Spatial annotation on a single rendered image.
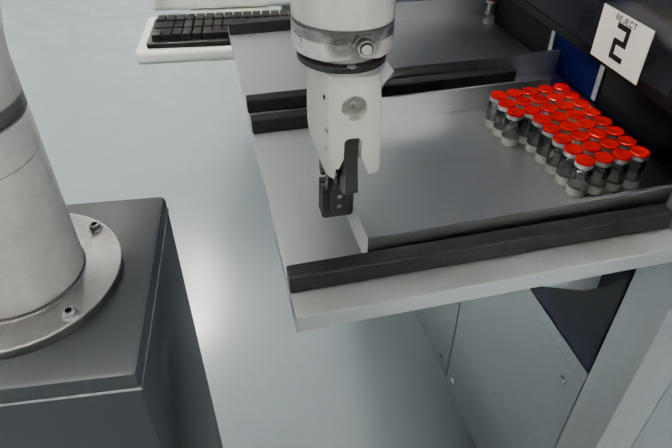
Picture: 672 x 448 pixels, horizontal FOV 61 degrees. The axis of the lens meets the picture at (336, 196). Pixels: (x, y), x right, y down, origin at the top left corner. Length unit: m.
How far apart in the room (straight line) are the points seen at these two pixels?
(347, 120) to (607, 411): 0.56
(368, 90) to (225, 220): 1.58
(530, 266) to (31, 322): 0.46
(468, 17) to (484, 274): 0.67
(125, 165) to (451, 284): 1.95
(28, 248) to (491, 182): 0.48
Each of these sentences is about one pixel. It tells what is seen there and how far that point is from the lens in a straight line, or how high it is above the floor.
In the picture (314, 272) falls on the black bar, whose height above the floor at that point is 0.90.
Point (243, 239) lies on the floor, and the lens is 1.92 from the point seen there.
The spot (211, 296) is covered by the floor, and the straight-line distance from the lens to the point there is 1.76.
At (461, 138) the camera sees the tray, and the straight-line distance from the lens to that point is 0.75.
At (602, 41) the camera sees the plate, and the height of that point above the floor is 1.01.
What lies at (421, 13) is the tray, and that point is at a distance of 1.12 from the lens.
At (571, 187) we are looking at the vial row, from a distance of 0.68.
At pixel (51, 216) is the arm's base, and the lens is 0.56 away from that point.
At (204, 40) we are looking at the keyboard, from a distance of 1.21.
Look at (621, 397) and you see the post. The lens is 0.84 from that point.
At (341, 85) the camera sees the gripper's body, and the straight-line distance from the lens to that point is 0.46.
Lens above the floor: 1.27
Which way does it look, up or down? 38 degrees down
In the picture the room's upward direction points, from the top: straight up
